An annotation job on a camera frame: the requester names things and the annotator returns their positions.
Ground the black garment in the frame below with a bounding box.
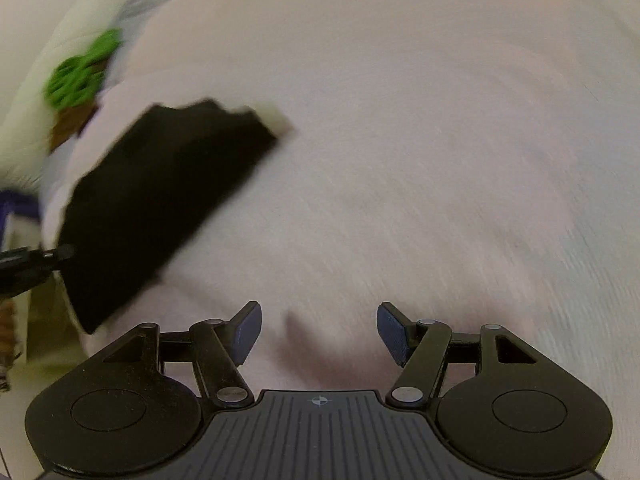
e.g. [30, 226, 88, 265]
[57, 99, 297, 336]

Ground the white quilted headboard cushion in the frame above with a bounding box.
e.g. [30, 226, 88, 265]
[0, 0, 168, 192]

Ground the green garment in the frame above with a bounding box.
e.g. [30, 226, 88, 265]
[44, 29, 124, 111]

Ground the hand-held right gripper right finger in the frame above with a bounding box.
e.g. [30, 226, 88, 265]
[376, 302, 540, 407]

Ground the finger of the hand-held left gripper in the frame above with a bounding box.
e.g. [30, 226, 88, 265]
[0, 244, 76, 297]

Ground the pink grey striped blanket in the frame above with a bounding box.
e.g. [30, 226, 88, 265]
[39, 0, 640, 413]

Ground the brown garment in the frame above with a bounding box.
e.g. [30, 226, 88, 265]
[49, 96, 102, 154]

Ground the person's left hand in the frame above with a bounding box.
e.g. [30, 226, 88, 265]
[0, 302, 24, 362]

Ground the purple cloth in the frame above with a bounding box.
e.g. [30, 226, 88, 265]
[0, 189, 42, 227]

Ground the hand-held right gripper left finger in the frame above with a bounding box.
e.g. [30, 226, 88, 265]
[102, 301, 262, 407]

